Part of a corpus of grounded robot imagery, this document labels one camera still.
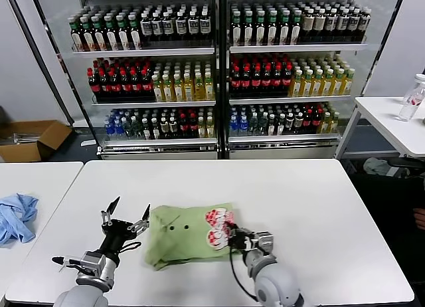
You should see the white-labelled dark drink bottle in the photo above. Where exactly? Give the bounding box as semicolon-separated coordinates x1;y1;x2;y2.
151;12;163;42
187;10;200;41
139;13;153;43
162;11;175;42
199;9;212;41
174;11;187;41

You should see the bystander hand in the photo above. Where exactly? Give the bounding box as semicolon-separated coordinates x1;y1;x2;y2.
414;207;425;231

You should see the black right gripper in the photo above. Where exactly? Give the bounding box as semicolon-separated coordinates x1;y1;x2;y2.
226;222;259;254

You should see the small beige-labelled dark bottle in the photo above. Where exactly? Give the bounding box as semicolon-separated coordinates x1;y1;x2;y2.
294;112;305;136
159;117;171;141
169;117;180;141
285;112;296;136

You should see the small red-capped cola bottle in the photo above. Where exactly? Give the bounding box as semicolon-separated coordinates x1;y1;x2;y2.
179;114;190;140
303;109;314;136
188;114;199;140
312;108;323;136

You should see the white side table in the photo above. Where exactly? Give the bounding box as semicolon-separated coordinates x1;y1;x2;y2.
335;96;425;160

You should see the clear plastic water bottle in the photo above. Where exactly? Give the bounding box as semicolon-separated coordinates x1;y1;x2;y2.
397;73;425;122

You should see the open cardboard box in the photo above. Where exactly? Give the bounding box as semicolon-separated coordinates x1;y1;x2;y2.
0;120;74;163

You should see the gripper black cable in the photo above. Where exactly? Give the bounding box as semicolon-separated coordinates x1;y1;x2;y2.
227;245;263;303
120;240;143;252

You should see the silver right wrist camera block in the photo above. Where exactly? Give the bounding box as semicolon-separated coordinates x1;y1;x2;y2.
252;231;277;258

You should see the silver left wrist camera block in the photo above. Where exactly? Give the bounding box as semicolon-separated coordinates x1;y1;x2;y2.
74;249;116;285

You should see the drinks shelf unit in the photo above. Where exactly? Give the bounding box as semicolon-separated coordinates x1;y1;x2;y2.
29;0;222;161
221;0;407;160

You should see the black chair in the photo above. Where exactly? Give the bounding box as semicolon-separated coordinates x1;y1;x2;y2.
385;157;425;181

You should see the black left wrist plug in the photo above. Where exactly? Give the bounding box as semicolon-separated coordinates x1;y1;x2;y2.
51;255;84;272

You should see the beige-labelled dark drink bottle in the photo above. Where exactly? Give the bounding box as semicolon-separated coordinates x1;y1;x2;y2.
337;9;349;43
348;8;361;43
313;9;326;43
301;9;315;43
325;9;338;43
359;7;372;42

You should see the metal rods bundle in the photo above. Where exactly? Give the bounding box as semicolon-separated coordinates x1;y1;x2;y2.
10;132;43;145

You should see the silver wrist camera block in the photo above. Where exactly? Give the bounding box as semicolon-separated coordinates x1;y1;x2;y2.
74;249;116;285
252;231;277;258

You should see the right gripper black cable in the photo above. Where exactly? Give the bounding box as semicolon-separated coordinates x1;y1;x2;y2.
227;245;263;303

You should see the light green t-shirt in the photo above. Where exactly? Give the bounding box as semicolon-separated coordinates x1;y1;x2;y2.
143;202;238;272

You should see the grey crumpled cloth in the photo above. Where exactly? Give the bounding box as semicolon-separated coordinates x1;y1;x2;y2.
363;157;390;179

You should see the green-capped dark tea bottle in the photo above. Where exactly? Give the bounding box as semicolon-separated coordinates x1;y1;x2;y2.
116;15;130;51
104;15;118;52
290;10;302;45
254;10;267;47
68;17;83;52
278;10;291;46
266;10;279;47
231;11;243;47
127;14;142;51
242;11;255;47
92;16;106;52
80;17;94;52

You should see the crumpled light blue cloth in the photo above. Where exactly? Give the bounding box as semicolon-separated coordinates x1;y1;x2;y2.
0;193;40;247

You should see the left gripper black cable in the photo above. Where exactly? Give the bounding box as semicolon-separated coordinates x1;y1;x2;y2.
120;240;143;252

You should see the right drinks shelf unit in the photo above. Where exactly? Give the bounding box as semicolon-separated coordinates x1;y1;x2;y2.
221;0;407;160

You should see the black slanted pole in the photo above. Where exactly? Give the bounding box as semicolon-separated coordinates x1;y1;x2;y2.
2;0;75;127

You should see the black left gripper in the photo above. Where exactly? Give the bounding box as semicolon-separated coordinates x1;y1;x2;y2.
98;196;152;258

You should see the left drinks shelf unit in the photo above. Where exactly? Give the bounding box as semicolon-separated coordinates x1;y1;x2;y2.
29;0;222;161

